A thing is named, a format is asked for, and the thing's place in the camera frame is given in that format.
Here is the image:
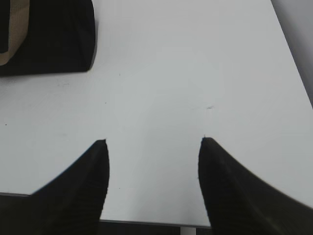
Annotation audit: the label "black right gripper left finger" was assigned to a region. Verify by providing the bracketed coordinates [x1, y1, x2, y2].
[0, 140, 110, 235]

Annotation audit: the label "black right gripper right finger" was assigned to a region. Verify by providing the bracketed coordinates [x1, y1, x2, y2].
[198, 138, 313, 235]

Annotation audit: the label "black tote bag tan handles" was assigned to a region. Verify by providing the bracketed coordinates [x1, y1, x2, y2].
[0, 0, 96, 76]

